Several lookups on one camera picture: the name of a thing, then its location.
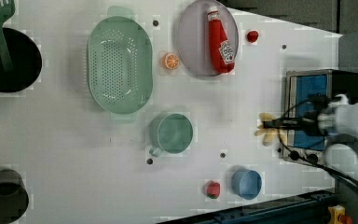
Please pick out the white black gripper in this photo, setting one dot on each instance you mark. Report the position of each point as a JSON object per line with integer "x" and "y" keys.
{"x": 317, "y": 122}

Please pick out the yellow peeled banana toy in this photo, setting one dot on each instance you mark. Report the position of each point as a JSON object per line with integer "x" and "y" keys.
{"x": 269, "y": 134}

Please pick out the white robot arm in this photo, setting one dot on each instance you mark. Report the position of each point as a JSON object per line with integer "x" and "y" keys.
{"x": 335, "y": 120}

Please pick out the green mug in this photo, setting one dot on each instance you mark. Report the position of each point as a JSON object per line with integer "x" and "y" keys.
{"x": 170, "y": 133}

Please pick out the black toaster oven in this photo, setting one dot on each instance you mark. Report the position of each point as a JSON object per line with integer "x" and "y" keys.
{"x": 299, "y": 87}

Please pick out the blue bowl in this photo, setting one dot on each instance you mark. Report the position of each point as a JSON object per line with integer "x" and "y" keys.
{"x": 246, "y": 183}

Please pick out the small red tomato toy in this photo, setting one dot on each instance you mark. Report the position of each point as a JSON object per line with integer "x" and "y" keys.
{"x": 252, "y": 36}

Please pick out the red ketchup bottle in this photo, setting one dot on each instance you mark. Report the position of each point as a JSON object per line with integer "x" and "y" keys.
{"x": 221, "y": 52}

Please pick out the red strawberry toy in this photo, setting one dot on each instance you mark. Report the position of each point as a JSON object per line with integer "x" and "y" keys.
{"x": 213, "y": 190}

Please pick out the grey round plate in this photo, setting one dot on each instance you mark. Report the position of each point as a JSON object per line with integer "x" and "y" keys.
{"x": 192, "y": 36}

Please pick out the orange slice toy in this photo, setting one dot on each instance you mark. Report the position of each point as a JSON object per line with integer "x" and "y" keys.
{"x": 170, "y": 61}

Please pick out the green perforated colander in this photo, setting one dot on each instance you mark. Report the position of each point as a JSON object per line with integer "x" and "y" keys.
{"x": 120, "y": 55}

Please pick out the black round pot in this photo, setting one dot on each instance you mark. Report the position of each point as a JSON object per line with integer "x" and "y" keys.
{"x": 26, "y": 60}

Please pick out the black cup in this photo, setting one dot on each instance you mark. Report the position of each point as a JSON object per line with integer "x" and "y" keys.
{"x": 14, "y": 198}

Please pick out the green slotted spatula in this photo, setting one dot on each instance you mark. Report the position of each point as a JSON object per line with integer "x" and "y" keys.
{"x": 7, "y": 10}

